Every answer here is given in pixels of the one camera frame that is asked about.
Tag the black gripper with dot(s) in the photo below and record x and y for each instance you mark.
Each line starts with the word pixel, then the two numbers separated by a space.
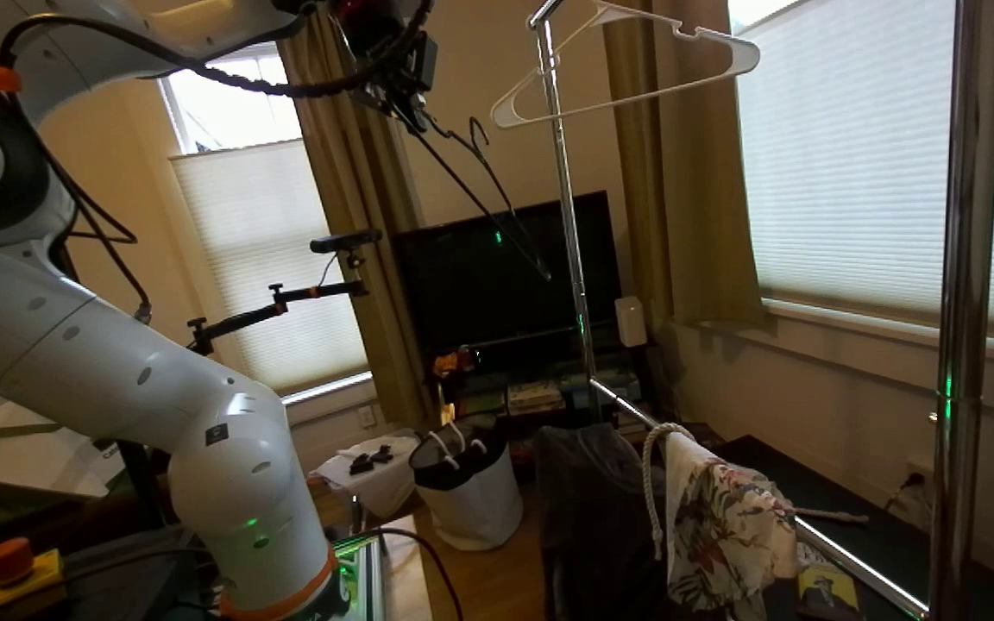
pixel 378 38

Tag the black clothes hanger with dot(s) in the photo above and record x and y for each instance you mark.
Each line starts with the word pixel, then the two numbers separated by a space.
pixel 484 204

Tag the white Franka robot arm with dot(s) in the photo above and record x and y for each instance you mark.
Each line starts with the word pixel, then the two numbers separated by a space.
pixel 84 347

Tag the white plastic clothes hanger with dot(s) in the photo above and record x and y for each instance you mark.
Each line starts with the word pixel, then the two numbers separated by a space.
pixel 738 55

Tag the olive green curtain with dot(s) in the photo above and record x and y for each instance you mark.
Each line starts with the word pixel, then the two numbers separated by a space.
pixel 371 253
pixel 681 175

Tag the black flat screen television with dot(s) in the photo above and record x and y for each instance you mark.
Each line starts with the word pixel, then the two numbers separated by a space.
pixel 484 287

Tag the white cellular window blind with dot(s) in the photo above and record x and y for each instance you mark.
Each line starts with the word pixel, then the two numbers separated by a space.
pixel 278 264
pixel 865 148

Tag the orange figurine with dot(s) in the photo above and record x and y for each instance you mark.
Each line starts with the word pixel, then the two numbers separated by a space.
pixel 453 362

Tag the small white box device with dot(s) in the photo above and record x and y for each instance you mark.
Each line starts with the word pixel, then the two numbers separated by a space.
pixel 628 323

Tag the low television stand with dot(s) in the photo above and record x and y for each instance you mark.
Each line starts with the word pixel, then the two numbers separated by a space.
pixel 532 400

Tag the black game controller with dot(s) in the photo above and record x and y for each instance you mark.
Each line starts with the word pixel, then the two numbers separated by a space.
pixel 371 460

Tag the white fabric basket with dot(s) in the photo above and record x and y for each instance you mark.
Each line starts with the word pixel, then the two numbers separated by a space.
pixel 475 505

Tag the dark grey cloth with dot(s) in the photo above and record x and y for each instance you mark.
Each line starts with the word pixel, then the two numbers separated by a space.
pixel 596 517

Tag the white paper sheets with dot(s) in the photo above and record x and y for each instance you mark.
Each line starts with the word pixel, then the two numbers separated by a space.
pixel 25 452

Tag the white floral cloth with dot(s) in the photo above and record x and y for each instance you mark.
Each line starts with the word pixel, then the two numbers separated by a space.
pixel 727 538

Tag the yellow red emergency stop button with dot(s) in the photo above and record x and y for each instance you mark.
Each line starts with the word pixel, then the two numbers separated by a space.
pixel 16 571

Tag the chrome clothes rack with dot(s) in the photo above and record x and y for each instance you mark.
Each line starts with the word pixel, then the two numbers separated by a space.
pixel 966 347

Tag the yellow printed item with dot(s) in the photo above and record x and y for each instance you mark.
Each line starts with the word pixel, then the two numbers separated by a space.
pixel 830 587

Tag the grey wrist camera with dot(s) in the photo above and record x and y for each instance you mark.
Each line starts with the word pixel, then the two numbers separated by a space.
pixel 421 63

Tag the black bar camera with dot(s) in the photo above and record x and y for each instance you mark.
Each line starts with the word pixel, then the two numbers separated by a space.
pixel 345 242

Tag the black camera boom stand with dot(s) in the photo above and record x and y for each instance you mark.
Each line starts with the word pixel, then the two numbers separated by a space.
pixel 265 307

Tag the shiny metal mount plate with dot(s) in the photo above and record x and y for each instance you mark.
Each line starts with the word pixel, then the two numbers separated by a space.
pixel 361 580

